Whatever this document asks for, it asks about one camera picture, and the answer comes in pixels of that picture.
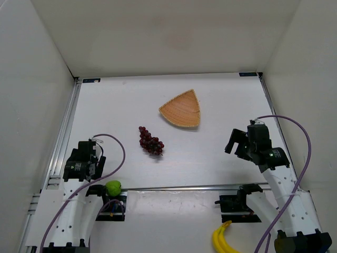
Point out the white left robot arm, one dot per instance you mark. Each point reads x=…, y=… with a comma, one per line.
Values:
x=71, y=227

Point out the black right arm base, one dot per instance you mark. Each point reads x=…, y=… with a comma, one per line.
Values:
x=234, y=208

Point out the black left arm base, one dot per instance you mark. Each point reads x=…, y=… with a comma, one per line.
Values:
x=112, y=208

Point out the aluminium rail right side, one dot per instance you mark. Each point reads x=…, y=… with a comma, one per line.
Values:
x=277, y=122

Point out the aluminium rail front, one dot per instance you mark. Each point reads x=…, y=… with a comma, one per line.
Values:
x=224, y=187

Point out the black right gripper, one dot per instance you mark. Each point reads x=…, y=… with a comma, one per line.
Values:
x=237, y=142

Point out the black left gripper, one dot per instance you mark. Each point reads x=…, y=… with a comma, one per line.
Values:
x=98, y=165

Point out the yellow fake banana bunch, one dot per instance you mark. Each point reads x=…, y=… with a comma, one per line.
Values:
x=219, y=243

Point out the blue label left corner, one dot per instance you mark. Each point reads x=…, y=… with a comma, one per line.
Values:
x=95, y=80

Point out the aluminium rail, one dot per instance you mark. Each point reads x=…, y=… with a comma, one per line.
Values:
x=53, y=170
x=277, y=122
x=224, y=187

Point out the aluminium rail left side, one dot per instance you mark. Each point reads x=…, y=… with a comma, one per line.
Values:
x=53, y=170

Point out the blue label corner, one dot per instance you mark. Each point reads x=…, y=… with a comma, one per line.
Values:
x=95, y=80
x=247, y=74

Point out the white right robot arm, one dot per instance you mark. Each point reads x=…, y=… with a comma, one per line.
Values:
x=295, y=231

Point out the triangular wicker fruit basket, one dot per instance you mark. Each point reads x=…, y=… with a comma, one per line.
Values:
x=183, y=110

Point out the green fake apple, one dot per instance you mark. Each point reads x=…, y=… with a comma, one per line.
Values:
x=113, y=188

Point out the blue label right corner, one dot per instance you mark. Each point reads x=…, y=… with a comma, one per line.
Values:
x=247, y=74

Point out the dark red fake grapes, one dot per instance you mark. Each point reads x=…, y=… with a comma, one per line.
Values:
x=150, y=144

